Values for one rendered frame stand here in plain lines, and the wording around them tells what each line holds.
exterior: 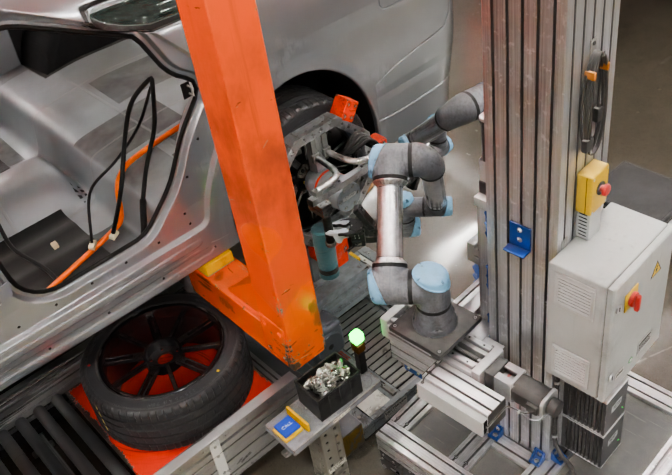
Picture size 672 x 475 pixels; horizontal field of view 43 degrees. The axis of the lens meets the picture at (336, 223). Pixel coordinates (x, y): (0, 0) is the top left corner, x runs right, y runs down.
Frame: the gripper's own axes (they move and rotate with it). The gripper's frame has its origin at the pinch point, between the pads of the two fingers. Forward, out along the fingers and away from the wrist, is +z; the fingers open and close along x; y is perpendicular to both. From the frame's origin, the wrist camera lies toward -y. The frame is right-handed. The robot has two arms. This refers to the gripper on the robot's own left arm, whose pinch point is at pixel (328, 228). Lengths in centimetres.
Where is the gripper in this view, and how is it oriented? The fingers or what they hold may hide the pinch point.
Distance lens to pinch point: 327.9
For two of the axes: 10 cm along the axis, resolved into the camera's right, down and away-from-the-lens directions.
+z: -9.9, 0.7, 1.3
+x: 0.6, -6.3, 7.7
